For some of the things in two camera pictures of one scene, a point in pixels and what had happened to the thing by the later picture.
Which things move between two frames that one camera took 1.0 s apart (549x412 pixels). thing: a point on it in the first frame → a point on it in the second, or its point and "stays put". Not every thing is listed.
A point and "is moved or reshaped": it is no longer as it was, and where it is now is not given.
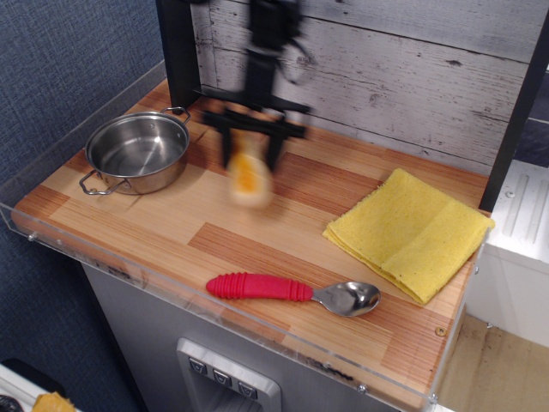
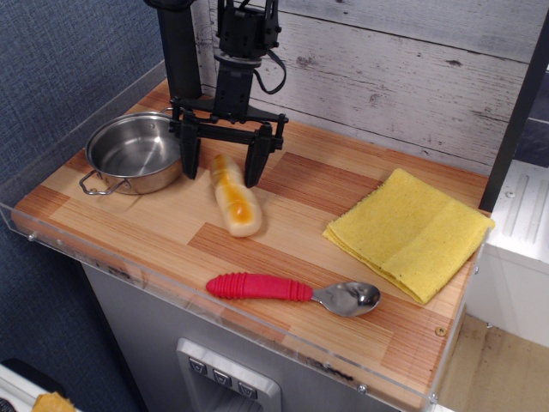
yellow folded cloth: x=425 y=241 stays put
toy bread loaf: x=250 y=167 is moved or reshaped
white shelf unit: x=509 y=288 stays put
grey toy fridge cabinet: x=183 y=355 stays put
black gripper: x=259 y=107 → x=229 y=117
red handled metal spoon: x=349 y=299 stays put
